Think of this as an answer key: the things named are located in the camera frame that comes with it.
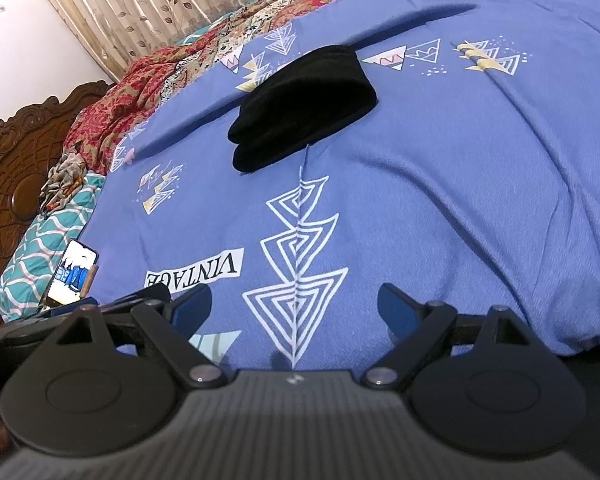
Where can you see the red patterned blanket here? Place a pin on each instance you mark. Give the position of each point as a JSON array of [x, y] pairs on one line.
[[130, 95]]

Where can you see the black pants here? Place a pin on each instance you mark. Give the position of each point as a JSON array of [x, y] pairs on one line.
[[300, 105]]

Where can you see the teal patterned pillow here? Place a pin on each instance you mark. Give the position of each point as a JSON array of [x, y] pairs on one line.
[[45, 245]]

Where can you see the floral scarf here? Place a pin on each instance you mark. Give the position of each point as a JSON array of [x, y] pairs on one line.
[[62, 180]]

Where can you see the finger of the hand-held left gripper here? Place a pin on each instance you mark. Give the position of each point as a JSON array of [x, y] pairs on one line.
[[130, 303]]

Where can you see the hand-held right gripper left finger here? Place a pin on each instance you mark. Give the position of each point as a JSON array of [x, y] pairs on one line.
[[192, 310]]

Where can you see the blue printed bedsheet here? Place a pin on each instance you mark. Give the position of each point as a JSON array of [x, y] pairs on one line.
[[455, 185]]

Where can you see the smartphone with lit screen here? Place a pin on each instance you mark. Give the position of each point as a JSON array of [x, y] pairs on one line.
[[70, 275]]

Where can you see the carved wooden headboard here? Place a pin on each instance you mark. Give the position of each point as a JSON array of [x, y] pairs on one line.
[[10, 175]]

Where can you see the beige leaf print curtain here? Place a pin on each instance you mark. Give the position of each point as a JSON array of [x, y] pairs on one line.
[[155, 5]]

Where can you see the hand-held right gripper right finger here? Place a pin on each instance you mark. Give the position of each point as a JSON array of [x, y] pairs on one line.
[[397, 310]]

